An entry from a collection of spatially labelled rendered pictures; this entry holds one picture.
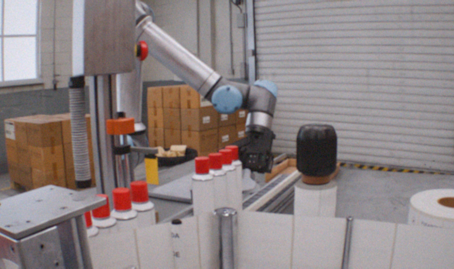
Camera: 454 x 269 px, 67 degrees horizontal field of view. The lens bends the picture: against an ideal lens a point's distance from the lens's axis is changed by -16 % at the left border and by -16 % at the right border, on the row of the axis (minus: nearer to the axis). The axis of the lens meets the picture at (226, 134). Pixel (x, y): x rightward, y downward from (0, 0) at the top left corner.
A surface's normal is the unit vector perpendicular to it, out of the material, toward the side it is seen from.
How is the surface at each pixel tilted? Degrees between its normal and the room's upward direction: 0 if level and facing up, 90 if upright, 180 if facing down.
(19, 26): 90
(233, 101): 93
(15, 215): 0
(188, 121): 90
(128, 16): 90
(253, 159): 60
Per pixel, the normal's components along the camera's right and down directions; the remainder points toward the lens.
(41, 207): -0.03, -0.99
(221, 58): -0.61, 0.13
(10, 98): 0.79, 0.07
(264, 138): -0.40, -0.36
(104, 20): 0.47, 0.12
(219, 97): -0.07, 0.20
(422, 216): -0.94, 0.07
